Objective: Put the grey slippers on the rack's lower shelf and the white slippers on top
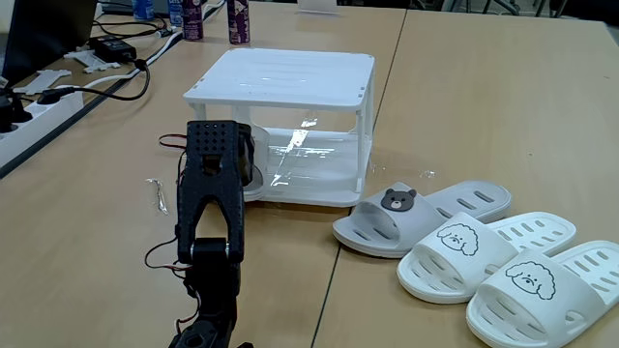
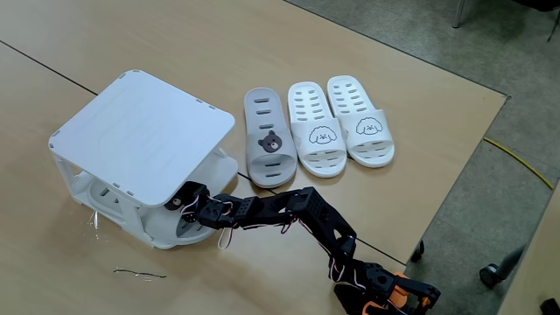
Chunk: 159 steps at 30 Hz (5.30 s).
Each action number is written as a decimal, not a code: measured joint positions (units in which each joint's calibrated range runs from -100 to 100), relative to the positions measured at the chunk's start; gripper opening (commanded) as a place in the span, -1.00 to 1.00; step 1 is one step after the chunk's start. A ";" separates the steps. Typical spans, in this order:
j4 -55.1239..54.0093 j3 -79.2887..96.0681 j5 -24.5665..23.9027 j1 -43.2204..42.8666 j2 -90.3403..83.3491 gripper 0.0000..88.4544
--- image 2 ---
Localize grey metal chair leg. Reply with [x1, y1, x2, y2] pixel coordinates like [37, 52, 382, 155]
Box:
[451, 0, 466, 30]

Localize black object on floor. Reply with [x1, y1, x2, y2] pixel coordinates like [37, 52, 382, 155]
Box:
[539, 297, 560, 315]

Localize yellow floor cable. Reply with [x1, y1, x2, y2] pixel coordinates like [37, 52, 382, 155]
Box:
[482, 136, 556, 191]

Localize white dog slipper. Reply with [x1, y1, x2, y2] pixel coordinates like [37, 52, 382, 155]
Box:
[287, 80, 348, 179]
[326, 74, 396, 169]

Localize black table castor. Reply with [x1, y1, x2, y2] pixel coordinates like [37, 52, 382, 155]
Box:
[409, 239, 425, 263]

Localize white two-shelf shoe rack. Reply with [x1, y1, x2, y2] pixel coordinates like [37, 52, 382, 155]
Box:
[47, 68, 240, 250]

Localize black chair castor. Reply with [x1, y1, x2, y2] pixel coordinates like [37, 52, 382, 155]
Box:
[479, 244, 526, 289]

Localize grey bear slipper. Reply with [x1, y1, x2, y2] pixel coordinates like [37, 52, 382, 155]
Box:
[243, 87, 298, 189]
[87, 172, 215, 242]

